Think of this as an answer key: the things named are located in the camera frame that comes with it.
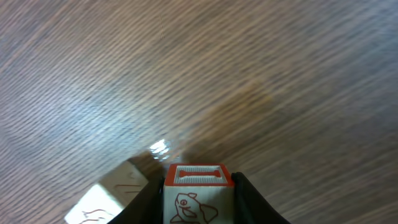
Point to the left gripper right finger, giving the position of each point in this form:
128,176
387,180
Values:
250,207

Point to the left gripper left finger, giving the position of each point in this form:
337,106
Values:
146,207

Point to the plain white block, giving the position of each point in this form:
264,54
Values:
108,197

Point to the red-framed picture block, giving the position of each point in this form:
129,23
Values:
198,194

